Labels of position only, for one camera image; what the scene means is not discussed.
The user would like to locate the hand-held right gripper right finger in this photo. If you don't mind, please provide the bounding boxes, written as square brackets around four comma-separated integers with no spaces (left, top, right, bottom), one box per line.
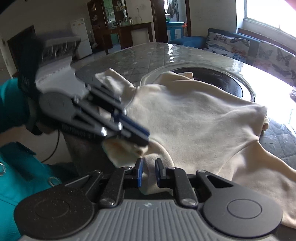
[155,158,234,207]

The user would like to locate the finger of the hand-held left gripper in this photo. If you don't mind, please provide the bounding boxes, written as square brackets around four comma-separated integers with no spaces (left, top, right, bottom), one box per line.
[61,108,149,147]
[73,83,149,138]

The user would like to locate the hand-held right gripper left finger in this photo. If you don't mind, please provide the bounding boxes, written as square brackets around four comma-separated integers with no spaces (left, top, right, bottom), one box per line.
[61,158,144,208]

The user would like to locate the cream knit garment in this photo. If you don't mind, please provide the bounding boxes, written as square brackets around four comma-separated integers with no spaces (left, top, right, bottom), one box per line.
[95,68,296,230]

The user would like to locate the hanging clothes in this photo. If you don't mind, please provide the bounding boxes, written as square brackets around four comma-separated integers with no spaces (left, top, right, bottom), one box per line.
[168,1,182,18]

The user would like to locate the white refrigerator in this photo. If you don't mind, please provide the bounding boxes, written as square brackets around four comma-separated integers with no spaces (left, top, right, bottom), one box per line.
[70,17,93,59]

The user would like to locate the dark wooden counter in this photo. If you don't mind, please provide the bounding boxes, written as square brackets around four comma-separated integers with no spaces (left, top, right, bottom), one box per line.
[102,22,152,55]

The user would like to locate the dark wooden display cabinet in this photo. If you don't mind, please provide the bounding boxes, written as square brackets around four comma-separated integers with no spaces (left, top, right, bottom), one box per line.
[87,0,129,48]

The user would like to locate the round black table stove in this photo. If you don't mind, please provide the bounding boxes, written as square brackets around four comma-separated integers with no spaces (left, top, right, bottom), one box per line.
[140,64,255,103]

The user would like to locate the blue cabinet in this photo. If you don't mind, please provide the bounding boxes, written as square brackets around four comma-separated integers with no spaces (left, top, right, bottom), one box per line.
[166,21,187,42]

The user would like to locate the blue sofa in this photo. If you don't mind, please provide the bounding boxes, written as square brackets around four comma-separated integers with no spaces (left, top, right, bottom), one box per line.
[168,28,296,87]

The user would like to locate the person's teal jacket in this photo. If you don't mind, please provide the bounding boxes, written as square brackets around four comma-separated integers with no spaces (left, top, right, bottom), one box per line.
[0,142,78,241]

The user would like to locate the bright window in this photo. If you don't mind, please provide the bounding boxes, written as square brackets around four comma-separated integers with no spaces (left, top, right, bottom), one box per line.
[236,0,296,39]

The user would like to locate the black cable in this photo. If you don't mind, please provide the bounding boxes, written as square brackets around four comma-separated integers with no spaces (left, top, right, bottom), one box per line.
[42,131,61,163]

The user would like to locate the dark wooden door frame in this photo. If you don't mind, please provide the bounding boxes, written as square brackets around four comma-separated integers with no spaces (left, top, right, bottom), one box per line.
[150,0,191,43]

